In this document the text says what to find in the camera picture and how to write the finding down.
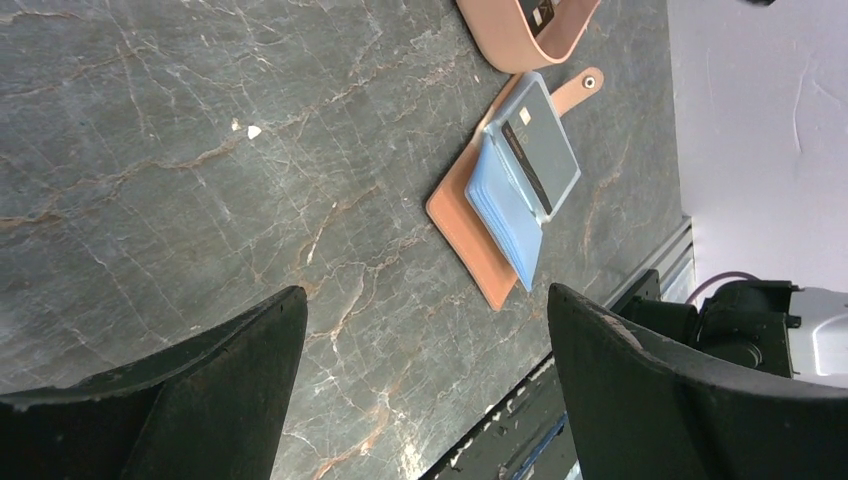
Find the pink oval tray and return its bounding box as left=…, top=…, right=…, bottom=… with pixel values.
left=456, top=0, right=600, bottom=74

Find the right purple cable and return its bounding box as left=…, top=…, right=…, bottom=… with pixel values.
left=686, top=270, right=760, bottom=306

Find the aluminium frame rail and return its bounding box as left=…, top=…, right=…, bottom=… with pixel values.
left=602, top=216, right=696, bottom=308

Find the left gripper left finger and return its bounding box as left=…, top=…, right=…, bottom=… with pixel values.
left=1, top=286, right=308, bottom=479

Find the tan leather card holder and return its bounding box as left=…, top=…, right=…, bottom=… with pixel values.
left=426, top=67, right=604, bottom=311

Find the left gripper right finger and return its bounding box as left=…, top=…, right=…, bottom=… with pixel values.
left=547, top=283, right=847, bottom=479

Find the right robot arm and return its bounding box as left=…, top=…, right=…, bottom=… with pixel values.
left=612, top=269, right=847, bottom=388

